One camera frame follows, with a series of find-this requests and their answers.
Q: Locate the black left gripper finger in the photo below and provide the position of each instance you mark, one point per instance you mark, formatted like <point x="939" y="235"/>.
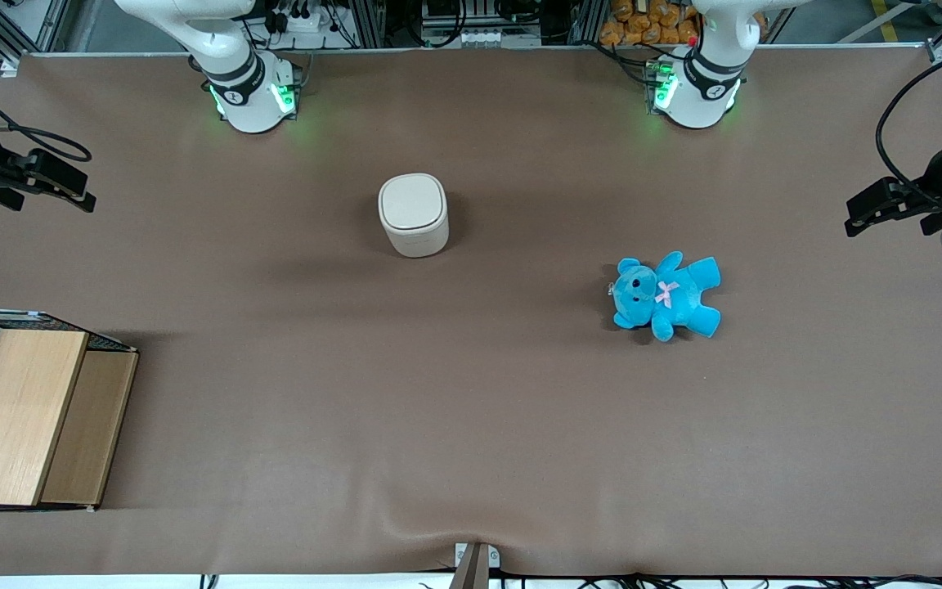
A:
<point x="941" y="223"/>
<point x="888" y="199"/>

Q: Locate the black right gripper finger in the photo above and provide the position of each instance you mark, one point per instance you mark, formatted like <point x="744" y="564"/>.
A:
<point x="62" y="197"/>
<point x="50" y="168"/>

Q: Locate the white trash can lid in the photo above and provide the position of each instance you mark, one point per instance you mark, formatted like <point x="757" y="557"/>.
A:
<point x="412" y="202"/>

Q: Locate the beige trash can body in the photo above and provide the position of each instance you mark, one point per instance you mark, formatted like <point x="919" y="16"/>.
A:
<point x="418" y="244"/>

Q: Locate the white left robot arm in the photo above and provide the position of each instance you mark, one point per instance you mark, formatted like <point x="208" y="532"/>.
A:
<point x="704" y="98"/>

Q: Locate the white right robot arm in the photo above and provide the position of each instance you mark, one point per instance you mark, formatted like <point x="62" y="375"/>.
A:
<point x="246" y="102"/>

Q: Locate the blue teddy bear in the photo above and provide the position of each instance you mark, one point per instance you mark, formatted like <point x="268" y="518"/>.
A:
<point x="671" y="298"/>

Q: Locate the white power strip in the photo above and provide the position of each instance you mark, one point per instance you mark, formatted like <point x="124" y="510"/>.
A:
<point x="299" y="20"/>

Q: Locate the orange plush toys pile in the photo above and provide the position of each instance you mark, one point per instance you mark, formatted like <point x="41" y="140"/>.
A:
<point x="651" y="24"/>

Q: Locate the white terminal block strip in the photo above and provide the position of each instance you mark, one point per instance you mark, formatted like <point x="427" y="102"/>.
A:
<point x="487" y="38"/>

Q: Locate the brown table mat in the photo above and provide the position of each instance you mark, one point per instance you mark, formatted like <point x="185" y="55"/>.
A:
<point x="471" y="409"/>

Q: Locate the grey metal table clamp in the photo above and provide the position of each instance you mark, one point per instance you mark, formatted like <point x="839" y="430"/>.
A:
<point x="476" y="564"/>

